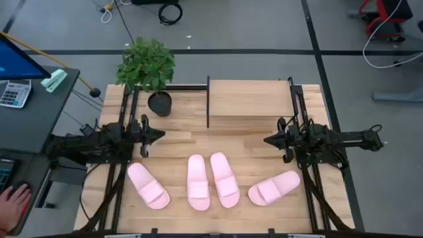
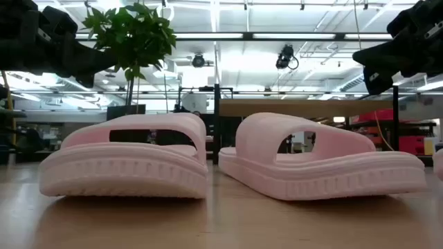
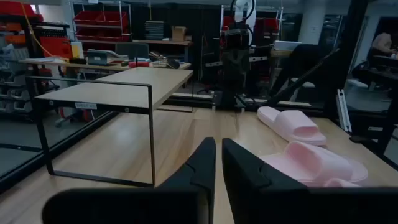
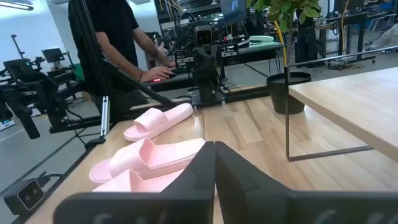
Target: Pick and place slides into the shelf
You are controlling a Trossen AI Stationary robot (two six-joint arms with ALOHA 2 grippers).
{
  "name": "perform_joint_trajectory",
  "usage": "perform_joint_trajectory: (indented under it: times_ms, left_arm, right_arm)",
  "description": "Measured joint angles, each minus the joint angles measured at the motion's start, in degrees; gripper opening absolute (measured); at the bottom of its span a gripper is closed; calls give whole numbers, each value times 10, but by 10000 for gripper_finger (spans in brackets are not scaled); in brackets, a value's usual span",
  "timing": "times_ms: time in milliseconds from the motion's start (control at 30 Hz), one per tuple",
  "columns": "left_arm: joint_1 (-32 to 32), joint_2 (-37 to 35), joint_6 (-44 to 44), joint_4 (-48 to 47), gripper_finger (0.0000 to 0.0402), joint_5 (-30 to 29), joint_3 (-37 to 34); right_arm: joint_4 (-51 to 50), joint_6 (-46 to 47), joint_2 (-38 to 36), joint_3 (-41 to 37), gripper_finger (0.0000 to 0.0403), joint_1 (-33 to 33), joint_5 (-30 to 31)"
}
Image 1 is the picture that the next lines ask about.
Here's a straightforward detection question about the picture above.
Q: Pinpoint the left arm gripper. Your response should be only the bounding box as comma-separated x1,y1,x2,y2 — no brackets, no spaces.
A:
141,114,166,159

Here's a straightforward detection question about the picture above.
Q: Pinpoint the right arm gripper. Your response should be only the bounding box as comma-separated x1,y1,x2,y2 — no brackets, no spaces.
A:
263,117,295,164

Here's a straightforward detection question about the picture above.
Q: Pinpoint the pink slide sandal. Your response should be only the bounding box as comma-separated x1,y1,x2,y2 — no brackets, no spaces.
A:
186,154,212,212
210,151,241,210
127,161,171,210
247,170,301,207

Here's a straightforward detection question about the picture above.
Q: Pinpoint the wooden shelf with black legs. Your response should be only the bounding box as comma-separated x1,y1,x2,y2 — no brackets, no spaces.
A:
206,75,295,129

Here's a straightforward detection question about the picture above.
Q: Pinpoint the yellow rod with black foot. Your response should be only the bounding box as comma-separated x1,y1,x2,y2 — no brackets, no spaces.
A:
0,31,102,99

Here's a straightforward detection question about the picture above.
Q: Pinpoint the green plant in black pot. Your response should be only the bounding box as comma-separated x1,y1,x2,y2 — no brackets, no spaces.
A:
114,36,176,118

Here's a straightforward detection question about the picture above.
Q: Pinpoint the mint green stapler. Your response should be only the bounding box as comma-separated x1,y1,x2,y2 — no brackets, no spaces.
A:
40,68,69,93

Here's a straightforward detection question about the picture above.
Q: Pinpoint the dark grey desk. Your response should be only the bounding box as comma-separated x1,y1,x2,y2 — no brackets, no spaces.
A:
0,65,81,236

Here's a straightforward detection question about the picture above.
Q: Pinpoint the grey table foot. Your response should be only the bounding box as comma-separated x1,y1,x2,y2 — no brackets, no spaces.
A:
372,89,423,103

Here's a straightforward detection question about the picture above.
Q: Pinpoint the grey desk calculator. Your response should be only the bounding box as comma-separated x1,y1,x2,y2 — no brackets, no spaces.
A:
0,79,33,109

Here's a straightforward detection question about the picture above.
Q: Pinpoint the black keyboard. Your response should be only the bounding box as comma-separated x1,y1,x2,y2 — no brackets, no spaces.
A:
0,157,17,196

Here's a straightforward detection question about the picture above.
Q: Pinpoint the computer monitor with blue screen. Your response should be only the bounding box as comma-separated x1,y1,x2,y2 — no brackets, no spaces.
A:
0,32,52,81

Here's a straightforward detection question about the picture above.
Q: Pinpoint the person's hand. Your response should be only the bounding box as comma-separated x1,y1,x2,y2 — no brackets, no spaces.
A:
0,183,33,234

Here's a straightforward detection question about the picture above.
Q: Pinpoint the grey chair base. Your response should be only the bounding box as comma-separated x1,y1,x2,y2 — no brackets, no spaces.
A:
393,49,423,69

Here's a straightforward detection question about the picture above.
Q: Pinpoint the red and black cart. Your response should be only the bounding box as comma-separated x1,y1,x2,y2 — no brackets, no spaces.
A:
346,0,414,43

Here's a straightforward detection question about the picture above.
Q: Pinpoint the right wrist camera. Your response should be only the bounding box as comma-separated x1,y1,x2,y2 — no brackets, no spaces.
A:
286,133,300,149

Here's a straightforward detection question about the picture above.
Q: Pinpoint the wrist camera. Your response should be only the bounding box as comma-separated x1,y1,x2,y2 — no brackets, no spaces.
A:
286,133,300,149
130,125,142,142

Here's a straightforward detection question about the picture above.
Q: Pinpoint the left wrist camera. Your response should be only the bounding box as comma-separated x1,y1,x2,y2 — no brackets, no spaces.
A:
130,125,142,142

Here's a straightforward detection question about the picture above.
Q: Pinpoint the black metal table frame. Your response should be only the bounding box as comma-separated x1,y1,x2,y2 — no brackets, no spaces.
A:
31,76,423,238

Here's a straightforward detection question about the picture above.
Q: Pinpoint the black braided cable bundle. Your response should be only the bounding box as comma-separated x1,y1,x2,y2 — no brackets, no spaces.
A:
80,163,128,232
301,167,353,232

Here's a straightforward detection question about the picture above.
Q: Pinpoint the black cable loop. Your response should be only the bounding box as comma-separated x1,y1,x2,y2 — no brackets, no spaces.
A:
79,163,100,223

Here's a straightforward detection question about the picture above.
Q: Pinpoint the thin black floor cable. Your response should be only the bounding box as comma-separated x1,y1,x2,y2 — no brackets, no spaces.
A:
114,0,135,44

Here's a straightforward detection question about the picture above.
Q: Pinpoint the coiled black cable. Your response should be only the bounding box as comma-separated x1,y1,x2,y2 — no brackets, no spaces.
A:
157,2,184,26

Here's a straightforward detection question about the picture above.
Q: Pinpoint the long white cable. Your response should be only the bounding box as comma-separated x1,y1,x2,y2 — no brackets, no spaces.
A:
362,0,423,69

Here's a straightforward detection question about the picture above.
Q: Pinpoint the white cable with yellow plug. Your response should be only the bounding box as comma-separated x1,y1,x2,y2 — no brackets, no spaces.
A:
100,0,133,24

